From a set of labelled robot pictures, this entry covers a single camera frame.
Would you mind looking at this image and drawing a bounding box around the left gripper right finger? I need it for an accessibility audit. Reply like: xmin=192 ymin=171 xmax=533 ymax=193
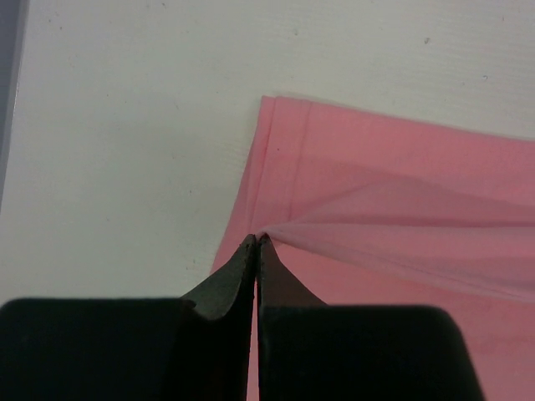
xmin=257 ymin=236 xmax=484 ymax=400

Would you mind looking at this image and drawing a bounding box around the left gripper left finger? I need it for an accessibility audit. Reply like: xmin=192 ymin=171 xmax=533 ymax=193
xmin=1 ymin=236 xmax=256 ymax=400

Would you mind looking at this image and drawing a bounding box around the pink t shirt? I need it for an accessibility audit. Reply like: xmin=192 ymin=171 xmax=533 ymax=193
xmin=213 ymin=97 xmax=534 ymax=400

